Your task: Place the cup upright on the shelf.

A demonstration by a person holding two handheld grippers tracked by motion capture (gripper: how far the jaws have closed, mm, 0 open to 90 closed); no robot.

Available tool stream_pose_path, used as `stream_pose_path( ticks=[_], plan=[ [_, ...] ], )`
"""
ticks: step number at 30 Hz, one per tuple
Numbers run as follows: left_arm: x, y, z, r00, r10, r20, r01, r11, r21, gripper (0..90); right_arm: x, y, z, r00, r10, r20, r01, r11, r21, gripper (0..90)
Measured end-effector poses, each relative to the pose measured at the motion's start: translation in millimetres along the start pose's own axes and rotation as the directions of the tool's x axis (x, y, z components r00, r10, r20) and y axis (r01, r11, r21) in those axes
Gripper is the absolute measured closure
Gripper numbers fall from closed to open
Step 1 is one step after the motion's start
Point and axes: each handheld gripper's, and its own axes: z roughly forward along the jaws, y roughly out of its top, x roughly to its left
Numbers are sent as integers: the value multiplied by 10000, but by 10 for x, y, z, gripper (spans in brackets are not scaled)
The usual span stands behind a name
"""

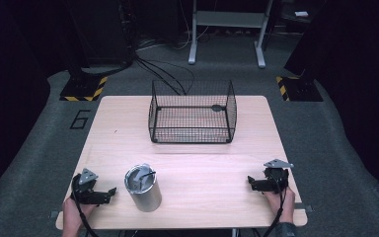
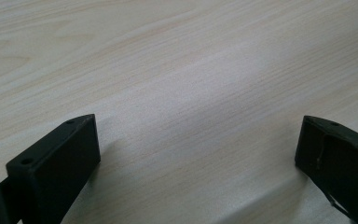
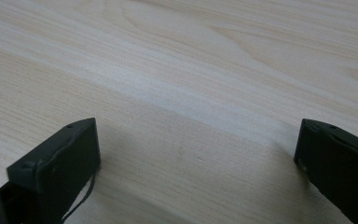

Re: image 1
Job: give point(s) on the small white box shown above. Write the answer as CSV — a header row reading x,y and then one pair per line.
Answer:
x,y
301,14

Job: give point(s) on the dark equipment cabinet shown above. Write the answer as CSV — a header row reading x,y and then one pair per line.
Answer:
x,y
102,29

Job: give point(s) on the grey table edge bracket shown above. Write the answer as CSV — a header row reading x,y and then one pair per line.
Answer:
x,y
54,214
303,207

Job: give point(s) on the person's left hand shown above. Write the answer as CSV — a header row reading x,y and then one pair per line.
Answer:
x,y
73,214

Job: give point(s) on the black yellow striped base plate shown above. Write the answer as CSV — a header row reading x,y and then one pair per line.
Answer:
x,y
299,89
84,89

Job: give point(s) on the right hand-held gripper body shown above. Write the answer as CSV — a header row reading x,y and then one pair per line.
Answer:
x,y
274,177

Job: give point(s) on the person's right hand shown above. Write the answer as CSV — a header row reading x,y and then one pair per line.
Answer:
x,y
284,205

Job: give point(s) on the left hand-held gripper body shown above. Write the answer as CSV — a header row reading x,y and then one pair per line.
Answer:
x,y
87,191

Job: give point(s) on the silver metal tumbler with lid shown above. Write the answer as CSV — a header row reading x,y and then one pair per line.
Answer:
x,y
143,189

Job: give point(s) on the white metal stand frame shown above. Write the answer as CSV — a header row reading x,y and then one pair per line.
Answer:
x,y
227,19

